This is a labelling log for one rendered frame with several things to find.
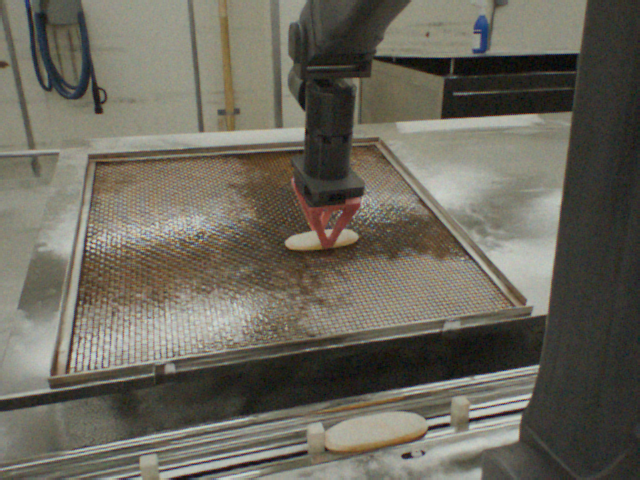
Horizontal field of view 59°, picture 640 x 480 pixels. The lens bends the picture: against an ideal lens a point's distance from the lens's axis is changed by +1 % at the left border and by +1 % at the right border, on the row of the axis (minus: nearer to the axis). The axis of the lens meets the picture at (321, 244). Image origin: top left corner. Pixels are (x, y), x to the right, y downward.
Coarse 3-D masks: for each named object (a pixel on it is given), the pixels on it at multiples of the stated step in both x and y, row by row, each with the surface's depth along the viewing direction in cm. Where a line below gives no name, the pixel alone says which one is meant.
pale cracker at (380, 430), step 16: (368, 416) 52; (384, 416) 52; (400, 416) 52; (416, 416) 53; (336, 432) 50; (352, 432) 50; (368, 432) 50; (384, 432) 50; (400, 432) 50; (416, 432) 51; (336, 448) 49; (352, 448) 49; (368, 448) 49
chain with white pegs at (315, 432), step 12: (456, 408) 52; (468, 408) 52; (456, 420) 53; (468, 420) 53; (480, 420) 55; (312, 432) 49; (324, 432) 49; (312, 444) 49; (324, 444) 50; (144, 456) 46; (156, 456) 46; (276, 456) 50; (288, 456) 50; (300, 456) 51; (144, 468) 45; (156, 468) 46; (216, 468) 49; (228, 468) 49; (240, 468) 49
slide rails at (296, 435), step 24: (528, 384) 58; (408, 408) 55; (432, 408) 55; (480, 408) 55; (264, 432) 52; (288, 432) 52; (432, 432) 52; (456, 432) 52; (168, 456) 49; (192, 456) 49; (216, 456) 49; (240, 456) 49; (312, 456) 49; (336, 456) 49
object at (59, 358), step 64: (192, 192) 84; (256, 192) 85; (384, 192) 87; (256, 256) 71; (448, 256) 73; (64, 320) 59; (128, 320) 60; (256, 320) 61; (320, 320) 61; (384, 320) 62; (64, 384) 52
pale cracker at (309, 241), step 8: (312, 232) 74; (328, 232) 75; (344, 232) 75; (352, 232) 75; (288, 240) 73; (296, 240) 73; (304, 240) 73; (312, 240) 73; (344, 240) 74; (352, 240) 74; (288, 248) 73; (296, 248) 72; (304, 248) 72; (312, 248) 72; (320, 248) 73; (328, 248) 73
